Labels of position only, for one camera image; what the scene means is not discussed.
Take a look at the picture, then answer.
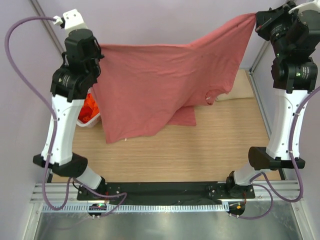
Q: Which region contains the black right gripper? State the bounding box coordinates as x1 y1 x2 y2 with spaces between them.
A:
255 0 303 59

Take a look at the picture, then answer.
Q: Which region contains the pink t shirt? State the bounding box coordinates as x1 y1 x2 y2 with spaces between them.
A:
91 13 256 144

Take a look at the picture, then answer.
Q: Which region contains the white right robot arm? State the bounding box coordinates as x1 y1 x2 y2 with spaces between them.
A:
224 0 320 198

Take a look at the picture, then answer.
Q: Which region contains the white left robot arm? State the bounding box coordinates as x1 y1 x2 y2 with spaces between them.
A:
32 28 106 200

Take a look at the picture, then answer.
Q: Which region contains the orange t shirt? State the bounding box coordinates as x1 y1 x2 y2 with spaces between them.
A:
78 93 100 124

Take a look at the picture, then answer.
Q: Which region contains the white plastic laundry basket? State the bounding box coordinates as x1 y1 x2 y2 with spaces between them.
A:
76 113 101 128

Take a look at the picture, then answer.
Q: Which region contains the folded beige t shirt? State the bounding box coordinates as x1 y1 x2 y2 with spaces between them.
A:
215 69 254 102

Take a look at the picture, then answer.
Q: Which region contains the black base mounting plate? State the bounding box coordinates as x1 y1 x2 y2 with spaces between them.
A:
76 181 256 206

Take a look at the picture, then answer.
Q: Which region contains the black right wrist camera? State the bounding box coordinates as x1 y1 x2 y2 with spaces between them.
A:
283 0 320 15

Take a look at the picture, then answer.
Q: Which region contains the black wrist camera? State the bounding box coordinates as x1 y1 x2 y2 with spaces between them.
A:
52 8 87 31
283 0 320 15

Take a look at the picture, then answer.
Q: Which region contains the right aluminium frame post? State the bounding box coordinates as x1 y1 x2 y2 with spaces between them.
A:
249 41 270 75

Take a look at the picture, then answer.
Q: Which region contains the aluminium frame post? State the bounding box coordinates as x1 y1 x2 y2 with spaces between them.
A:
249 41 270 75
28 0 64 54

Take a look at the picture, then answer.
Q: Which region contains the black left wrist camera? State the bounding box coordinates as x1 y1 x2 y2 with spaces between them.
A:
52 8 87 31

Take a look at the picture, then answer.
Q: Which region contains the left aluminium frame post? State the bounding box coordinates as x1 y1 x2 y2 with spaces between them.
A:
28 0 64 54

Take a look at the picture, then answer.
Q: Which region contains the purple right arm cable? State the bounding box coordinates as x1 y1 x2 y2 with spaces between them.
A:
229 86 320 220

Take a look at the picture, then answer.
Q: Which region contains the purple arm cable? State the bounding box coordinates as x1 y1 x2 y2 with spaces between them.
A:
4 15 128 217
229 86 320 220

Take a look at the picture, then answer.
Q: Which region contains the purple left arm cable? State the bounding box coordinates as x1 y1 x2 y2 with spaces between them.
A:
4 15 128 217

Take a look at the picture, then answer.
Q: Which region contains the white slotted cable duct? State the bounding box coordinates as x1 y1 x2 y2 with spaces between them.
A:
58 202 229 214

